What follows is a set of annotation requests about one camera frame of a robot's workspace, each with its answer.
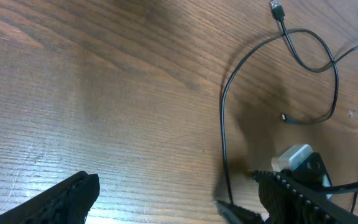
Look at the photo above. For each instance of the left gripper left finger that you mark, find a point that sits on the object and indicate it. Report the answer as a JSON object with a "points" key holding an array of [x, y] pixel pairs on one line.
{"points": [[67, 202]]}

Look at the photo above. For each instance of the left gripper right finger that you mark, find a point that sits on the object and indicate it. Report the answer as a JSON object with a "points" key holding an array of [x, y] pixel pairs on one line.
{"points": [[288, 201]]}

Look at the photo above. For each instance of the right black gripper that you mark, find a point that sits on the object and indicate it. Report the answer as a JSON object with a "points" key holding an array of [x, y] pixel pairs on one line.
{"points": [[312, 173]]}

